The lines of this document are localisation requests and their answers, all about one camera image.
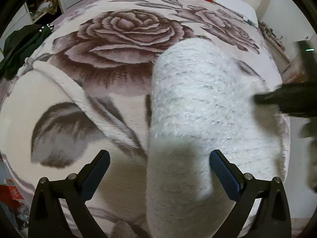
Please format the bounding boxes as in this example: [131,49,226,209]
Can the white bedside table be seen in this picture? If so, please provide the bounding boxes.
[258,22,291,74]

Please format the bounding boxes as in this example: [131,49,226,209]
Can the white knit cardigan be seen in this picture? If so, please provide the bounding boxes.
[146,38,285,237]

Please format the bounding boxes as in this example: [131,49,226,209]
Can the white pillow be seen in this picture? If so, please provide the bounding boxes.
[213,0,258,28]

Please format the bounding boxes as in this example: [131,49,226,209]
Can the floral purple bed blanket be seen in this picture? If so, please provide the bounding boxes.
[1,0,290,237]

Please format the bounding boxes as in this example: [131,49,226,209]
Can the dark green garment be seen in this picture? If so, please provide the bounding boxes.
[1,24,54,80]

